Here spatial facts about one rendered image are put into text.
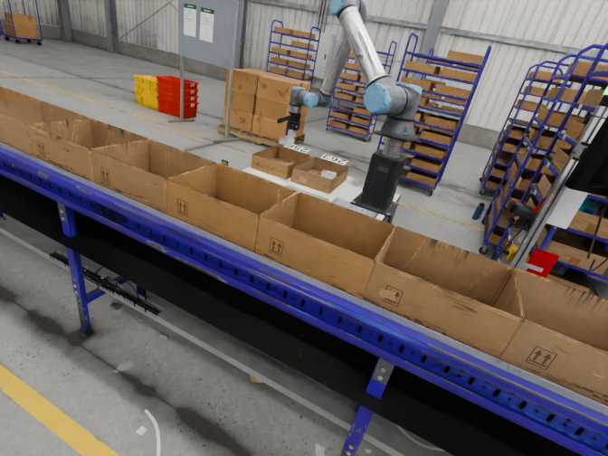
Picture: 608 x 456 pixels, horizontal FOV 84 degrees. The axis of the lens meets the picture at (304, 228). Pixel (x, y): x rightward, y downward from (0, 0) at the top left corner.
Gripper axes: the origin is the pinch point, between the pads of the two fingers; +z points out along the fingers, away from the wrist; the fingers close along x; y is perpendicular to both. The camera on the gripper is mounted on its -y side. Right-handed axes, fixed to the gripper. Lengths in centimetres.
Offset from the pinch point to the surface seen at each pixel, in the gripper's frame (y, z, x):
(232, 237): 20, 0, -147
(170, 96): -308, 63, 349
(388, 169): 73, -8, -45
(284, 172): 9.3, 13.6, -31.7
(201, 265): 12, 11, -152
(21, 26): -1127, 53, 812
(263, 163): -6.6, 12.2, -28.4
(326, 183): 39, 11, -38
